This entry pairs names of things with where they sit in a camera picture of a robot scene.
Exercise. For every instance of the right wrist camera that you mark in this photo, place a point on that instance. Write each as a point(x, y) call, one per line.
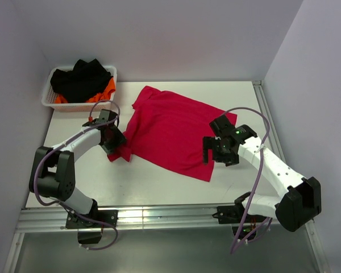
point(224, 129)

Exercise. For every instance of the front aluminium rail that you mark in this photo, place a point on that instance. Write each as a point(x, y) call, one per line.
point(53, 219)

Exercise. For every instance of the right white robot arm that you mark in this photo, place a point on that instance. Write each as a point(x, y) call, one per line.
point(298, 199)

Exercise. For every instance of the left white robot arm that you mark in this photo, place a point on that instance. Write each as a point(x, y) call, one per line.
point(53, 176)

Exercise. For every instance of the black t shirt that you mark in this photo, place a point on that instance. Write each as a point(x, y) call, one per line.
point(82, 71)

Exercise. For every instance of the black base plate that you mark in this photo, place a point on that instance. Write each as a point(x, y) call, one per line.
point(102, 219)
point(232, 214)

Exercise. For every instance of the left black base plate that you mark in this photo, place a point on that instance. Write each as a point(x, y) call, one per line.
point(102, 219)

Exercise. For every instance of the red t shirt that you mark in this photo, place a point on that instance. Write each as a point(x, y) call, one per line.
point(167, 130)

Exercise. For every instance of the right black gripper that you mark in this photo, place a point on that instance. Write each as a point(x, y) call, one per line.
point(210, 143)

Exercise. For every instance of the orange t shirt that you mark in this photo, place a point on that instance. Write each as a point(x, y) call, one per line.
point(84, 91)

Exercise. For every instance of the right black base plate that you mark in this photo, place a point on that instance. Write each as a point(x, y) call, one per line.
point(232, 214)

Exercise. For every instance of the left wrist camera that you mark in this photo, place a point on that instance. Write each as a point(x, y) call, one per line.
point(106, 117)

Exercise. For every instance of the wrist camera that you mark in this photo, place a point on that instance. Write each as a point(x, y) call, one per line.
point(106, 117)
point(224, 129)

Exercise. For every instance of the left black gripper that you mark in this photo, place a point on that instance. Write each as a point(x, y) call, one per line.
point(119, 139)

